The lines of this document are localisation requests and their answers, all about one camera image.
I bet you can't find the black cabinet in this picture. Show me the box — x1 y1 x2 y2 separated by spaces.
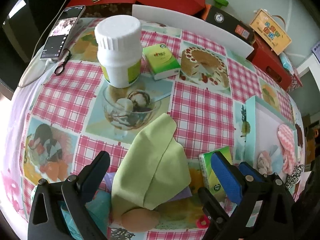
0 0 38 93

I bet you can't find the green tissue pack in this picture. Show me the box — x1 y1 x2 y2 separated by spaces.
199 146 234 202
142 44 181 81

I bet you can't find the blue wet wipes pack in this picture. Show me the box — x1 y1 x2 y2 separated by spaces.
279 52 295 75

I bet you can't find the green cloth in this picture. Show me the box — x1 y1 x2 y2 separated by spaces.
111 112 192 210

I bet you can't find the leopard print cloth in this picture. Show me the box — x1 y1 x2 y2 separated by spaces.
286 164 305 190

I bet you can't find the pink plush toy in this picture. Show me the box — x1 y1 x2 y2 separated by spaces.
257 150 275 175

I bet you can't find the red patterned box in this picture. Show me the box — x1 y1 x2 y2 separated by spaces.
287 72 303 93

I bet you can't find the white bottle green label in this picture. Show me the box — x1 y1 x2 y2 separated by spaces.
94 15 143 88

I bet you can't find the teal pouch red print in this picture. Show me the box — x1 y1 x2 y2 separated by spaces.
59 190 113 240

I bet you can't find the teal rimmed white tray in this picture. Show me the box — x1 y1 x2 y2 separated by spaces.
244 95 304 180

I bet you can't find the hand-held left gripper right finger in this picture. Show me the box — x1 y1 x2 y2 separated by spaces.
211 152 298 240

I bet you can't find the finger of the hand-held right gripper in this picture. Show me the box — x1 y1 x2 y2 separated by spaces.
238 162 269 183
197 187 232 240

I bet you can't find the pink white striped towel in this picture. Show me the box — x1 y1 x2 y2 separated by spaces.
277 124 299 175

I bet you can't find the black cardboard box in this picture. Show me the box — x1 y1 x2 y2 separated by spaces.
204 4 256 45

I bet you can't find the purple snack packet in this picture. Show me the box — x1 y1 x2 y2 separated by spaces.
104 172 193 202

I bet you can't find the red box with window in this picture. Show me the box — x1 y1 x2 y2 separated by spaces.
246 34 294 92

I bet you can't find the smartphone with charging cable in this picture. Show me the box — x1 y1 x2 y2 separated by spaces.
17 0 75 88

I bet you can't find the red pink chenille toy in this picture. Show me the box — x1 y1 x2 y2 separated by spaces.
196 214 212 228

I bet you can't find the beige egg shaped sponge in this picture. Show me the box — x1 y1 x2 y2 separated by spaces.
121 209 161 233

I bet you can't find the white foam board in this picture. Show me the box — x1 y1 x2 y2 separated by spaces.
132 4 255 59

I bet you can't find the black ring lanyard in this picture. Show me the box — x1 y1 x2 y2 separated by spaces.
54 49 73 76

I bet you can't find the wooden box leather handle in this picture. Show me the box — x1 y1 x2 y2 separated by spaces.
249 8 292 55

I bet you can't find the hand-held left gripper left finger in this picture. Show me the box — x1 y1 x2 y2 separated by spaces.
27 151 110 240

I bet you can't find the brown cardboard box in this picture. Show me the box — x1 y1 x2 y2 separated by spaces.
302 115 320 165

